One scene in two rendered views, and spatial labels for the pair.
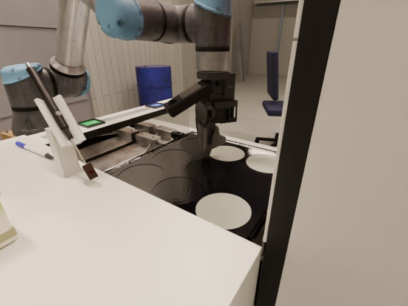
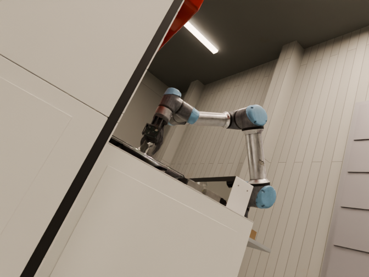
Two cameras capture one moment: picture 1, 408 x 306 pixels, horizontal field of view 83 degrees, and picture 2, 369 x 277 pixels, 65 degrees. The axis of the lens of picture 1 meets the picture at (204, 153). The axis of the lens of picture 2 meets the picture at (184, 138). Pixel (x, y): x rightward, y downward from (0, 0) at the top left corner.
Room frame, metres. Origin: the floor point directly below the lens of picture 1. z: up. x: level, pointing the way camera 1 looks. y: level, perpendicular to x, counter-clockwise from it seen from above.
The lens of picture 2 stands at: (1.32, -0.96, 0.62)
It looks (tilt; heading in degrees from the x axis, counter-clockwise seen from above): 21 degrees up; 123
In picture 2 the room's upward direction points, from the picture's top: 23 degrees clockwise
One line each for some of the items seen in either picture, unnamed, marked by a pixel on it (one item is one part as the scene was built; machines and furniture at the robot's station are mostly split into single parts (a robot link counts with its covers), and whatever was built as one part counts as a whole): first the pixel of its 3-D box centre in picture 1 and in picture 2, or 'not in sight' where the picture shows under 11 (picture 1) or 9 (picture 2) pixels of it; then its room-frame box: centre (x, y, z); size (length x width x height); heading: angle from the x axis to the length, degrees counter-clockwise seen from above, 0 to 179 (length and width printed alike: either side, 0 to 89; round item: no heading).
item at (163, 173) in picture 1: (206, 169); (130, 159); (0.48, -0.01, 0.90); 0.34 x 0.34 x 0.01; 56
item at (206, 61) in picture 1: (212, 62); (163, 115); (0.55, -0.02, 1.13); 0.08 x 0.08 x 0.05
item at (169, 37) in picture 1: (170, 24); (185, 113); (0.59, 0.07, 1.21); 0.11 x 0.11 x 0.08; 56
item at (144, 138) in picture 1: (148, 139); not in sight; (0.68, 0.18, 0.89); 0.08 x 0.03 x 0.03; 56
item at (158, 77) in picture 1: (155, 92); not in sight; (3.95, 0.82, 0.43); 0.59 x 0.58 x 0.87; 153
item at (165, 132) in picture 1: (165, 132); (193, 185); (0.75, 0.13, 0.89); 0.08 x 0.03 x 0.03; 56
